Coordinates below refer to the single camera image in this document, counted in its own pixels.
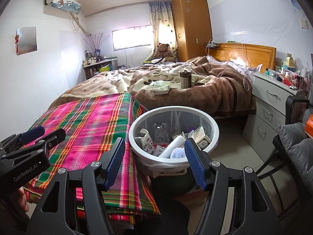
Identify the white tissue pack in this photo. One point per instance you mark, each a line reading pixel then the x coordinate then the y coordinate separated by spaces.
pixel 160 89

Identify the pink and green plaid cloth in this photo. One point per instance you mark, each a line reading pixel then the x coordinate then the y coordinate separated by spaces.
pixel 93 117

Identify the wrapped air conditioner pipe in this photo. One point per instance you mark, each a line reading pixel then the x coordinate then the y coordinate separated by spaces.
pixel 82 28

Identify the black chair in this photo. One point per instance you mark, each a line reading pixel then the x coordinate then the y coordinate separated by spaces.
pixel 297 100

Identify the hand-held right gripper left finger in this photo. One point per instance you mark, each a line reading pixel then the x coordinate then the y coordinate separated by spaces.
pixel 115 164

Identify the white light switch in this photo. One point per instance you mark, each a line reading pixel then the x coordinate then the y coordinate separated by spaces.
pixel 304 24

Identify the dry branches in vase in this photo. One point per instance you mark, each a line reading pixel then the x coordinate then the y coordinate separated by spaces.
pixel 96 42

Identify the bright window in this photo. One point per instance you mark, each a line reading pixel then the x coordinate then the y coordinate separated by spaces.
pixel 132 38

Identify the light purple pillow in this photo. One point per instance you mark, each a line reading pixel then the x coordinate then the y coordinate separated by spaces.
pixel 234 66

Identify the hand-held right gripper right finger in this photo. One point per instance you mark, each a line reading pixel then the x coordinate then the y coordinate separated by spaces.
pixel 195 166

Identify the pale green boxes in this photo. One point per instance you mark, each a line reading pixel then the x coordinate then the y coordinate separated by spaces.
pixel 289 61

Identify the clear plastic bin liner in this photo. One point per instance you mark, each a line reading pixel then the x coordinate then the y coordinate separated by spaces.
pixel 185 117

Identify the wooden bed headboard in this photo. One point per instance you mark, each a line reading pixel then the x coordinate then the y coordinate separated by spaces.
pixel 256 56

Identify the red cartoon figurine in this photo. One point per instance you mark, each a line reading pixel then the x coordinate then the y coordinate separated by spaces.
pixel 296 81

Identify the silver wall panel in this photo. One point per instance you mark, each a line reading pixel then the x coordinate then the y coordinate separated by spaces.
pixel 27 40

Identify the grey cushion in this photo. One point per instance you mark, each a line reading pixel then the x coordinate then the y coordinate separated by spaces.
pixel 293 137

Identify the white round trash bin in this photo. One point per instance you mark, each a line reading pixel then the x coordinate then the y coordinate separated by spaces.
pixel 156 158

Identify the green flat box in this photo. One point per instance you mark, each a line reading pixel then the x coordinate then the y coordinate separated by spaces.
pixel 270 73

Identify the wall air conditioner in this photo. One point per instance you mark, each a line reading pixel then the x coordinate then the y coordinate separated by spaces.
pixel 63 1

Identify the grey drawer nightstand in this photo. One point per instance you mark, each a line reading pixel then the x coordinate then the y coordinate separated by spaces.
pixel 264 112

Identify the small green and white box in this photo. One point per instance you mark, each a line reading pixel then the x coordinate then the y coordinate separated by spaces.
pixel 204 139

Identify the dark photo frame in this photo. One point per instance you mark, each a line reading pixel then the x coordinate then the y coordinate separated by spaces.
pixel 97 53

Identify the pale purple foam net sleeve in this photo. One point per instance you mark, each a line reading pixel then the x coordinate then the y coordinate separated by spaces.
pixel 174 145

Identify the bed with brown blanket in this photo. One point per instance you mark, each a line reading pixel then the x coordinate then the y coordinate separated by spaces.
pixel 220 90

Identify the low storage shelf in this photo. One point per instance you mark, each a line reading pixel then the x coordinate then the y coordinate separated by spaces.
pixel 97 69

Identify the red hanging ornament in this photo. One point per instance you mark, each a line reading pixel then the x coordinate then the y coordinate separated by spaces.
pixel 17 40

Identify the wooden wardrobe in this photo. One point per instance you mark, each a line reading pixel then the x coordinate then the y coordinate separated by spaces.
pixel 190 29

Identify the steel thermos cup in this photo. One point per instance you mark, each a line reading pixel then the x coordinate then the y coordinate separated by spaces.
pixel 185 79

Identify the cluster of small bottles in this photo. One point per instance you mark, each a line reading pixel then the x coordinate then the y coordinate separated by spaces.
pixel 91 61

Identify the white and red milk carton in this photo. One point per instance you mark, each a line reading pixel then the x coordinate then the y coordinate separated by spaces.
pixel 159 151

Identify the patterned curtain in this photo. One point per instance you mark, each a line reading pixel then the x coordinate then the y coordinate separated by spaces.
pixel 161 22

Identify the brown teddy bear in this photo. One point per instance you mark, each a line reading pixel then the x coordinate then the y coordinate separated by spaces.
pixel 163 51

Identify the orange packet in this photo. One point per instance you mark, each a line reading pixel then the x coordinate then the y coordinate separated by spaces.
pixel 310 124

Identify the person's left hand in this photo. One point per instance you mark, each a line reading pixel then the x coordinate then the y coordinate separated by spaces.
pixel 23 198

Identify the yellow green storage box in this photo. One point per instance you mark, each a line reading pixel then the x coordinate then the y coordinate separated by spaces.
pixel 148 60

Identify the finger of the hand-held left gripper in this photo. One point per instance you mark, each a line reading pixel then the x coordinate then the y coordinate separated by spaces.
pixel 52 139
pixel 31 134

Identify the clear plastic bottle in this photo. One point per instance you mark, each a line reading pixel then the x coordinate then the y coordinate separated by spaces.
pixel 160 129

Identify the cluster of medicine containers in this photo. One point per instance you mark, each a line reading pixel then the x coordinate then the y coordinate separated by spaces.
pixel 286 76

